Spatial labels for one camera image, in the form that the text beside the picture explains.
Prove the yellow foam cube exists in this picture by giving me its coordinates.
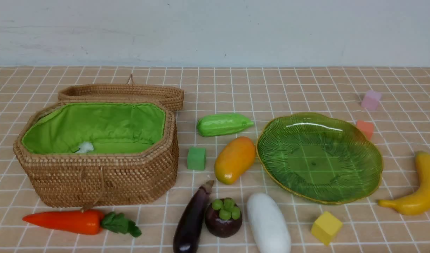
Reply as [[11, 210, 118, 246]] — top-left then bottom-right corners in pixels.
[[310, 211, 343, 246]]

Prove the woven wicker basket green lining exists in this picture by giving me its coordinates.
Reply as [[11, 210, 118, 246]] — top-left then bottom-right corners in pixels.
[[13, 99, 179, 209]]

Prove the dark purple toy eggplant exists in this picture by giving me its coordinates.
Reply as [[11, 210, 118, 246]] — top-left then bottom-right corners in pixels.
[[173, 180, 214, 253]]

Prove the orange toy carrot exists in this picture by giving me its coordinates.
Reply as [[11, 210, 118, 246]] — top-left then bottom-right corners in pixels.
[[22, 209, 142, 238]]

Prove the orange yellow toy mango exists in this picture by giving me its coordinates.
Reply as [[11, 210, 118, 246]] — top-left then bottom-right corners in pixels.
[[214, 136, 256, 185]]

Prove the yellow toy banana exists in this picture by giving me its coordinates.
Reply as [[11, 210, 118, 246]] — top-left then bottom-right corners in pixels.
[[377, 151, 430, 215]]

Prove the pink foam cube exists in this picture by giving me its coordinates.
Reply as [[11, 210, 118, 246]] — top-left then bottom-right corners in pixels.
[[361, 90, 382, 110]]

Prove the orange foam cube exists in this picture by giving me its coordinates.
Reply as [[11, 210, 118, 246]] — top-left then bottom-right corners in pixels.
[[356, 120, 374, 141]]

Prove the green toy cucumber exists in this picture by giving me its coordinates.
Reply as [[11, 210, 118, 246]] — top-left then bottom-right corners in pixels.
[[197, 113, 254, 137]]

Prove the green foam cube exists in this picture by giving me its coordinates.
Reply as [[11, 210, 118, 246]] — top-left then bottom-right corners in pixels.
[[186, 146, 206, 171]]

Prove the green glass leaf plate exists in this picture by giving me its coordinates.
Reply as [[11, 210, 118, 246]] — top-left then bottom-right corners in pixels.
[[256, 112, 383, 205]]

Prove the purple toy mangosteen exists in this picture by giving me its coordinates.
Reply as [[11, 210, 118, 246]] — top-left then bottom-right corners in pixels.
[[205, 197, 243, 238]]

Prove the white toy radish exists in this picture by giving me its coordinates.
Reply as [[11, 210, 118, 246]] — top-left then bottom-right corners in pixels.
[[246, 193, 291, 253]]

